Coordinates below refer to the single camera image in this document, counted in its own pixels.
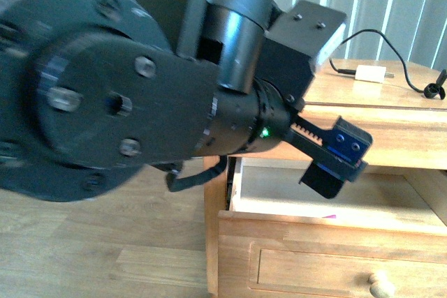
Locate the pale green pleated curtain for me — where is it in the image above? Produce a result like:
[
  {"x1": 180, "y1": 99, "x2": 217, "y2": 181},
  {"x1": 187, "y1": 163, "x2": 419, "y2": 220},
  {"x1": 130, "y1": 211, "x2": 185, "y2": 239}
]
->
[{"x1": 275, "y1": 0, "x2": 446, "y2": 70}]

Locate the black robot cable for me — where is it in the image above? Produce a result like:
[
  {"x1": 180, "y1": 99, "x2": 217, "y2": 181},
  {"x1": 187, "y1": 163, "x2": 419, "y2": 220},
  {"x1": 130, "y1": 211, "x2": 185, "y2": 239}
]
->
[{"x1": 152, "y1": 156, "x2": 230, "y2": 193}]

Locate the black adapter cable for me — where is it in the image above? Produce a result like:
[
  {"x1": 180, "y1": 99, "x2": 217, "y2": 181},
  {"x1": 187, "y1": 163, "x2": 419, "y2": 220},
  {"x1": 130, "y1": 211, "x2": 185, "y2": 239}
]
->
[{"x1": 329, "y1": 28, "x2": 447, "y2": 100}]

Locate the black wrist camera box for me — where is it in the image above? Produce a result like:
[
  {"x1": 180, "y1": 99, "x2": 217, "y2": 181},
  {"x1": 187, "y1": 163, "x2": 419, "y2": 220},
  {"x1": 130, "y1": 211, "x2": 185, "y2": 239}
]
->
[{"x1": 255, "y1": 0, "x2": 347, "y2": 105}]

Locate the wooden nightstand cabinet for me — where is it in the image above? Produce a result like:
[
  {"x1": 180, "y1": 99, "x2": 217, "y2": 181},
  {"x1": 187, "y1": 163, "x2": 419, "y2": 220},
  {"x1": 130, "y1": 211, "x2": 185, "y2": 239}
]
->
[{"x1": 205, "y1": 61, "x2": 446, "y2": 297}]

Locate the white power adapter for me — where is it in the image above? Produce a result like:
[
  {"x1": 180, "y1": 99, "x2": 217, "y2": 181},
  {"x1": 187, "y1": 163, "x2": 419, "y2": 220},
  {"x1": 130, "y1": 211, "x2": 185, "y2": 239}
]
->
[{"x1": 354, "y1": 65, "x2": 395, "y2": 84}]

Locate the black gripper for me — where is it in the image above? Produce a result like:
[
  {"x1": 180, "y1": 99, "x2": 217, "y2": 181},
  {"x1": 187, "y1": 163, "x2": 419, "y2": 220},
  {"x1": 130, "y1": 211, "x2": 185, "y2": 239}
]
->
[{"x1": 194, "y1": 80, "x2": 373, "y2": 199}]

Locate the upper drawer wooden knob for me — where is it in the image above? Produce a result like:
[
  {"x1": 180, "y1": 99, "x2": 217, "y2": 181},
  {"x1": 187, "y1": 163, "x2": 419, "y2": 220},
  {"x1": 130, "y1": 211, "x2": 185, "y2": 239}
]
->
[{"x1": 368, "y1": 271, "x2": 396, "y2": 298}]

